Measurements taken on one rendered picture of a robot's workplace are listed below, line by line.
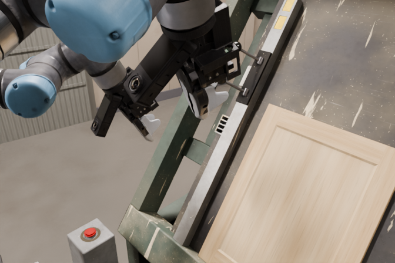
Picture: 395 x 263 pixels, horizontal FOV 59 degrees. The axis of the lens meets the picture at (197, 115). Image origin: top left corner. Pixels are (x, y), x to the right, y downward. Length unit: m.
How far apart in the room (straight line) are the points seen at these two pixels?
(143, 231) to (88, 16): 1.15
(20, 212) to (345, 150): 2.50
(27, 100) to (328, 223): 0.81
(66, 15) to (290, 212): 0.92
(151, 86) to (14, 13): 0.18
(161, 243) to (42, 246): 1.50
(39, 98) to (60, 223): 2.21
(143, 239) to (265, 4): 1.01
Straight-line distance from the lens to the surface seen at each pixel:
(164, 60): 0.45
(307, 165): 1.10
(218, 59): 0.47
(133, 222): 1.41
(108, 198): 2.93
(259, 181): 1.15
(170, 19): 0.41
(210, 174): 1.22
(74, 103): 4.04
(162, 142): 1.37
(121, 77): 0.81
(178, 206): 1.58
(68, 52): 0.78
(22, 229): 2.89
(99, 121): 0.87
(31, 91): 0.66
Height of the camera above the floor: 1.83
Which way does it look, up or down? 26 degrees down
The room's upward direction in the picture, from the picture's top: straight up
